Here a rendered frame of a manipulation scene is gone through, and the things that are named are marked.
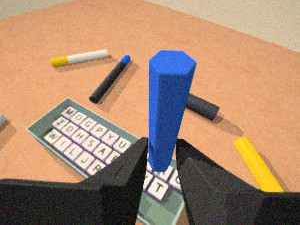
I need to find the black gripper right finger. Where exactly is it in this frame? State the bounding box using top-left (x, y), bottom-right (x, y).
top-left (175, 139), bottom-right (300, 225)

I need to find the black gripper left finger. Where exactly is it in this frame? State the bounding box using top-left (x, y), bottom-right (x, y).
top-left (0, 137), bottom-right (148, 225)

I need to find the black marker with blue cap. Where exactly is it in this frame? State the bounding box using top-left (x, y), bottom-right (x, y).
top-left (89, 54), bottom-right (131, 104)

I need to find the white keyboard with letter keys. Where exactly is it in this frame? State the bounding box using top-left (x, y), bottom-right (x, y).
top-left (26, 97), bottom-right (185, 225)

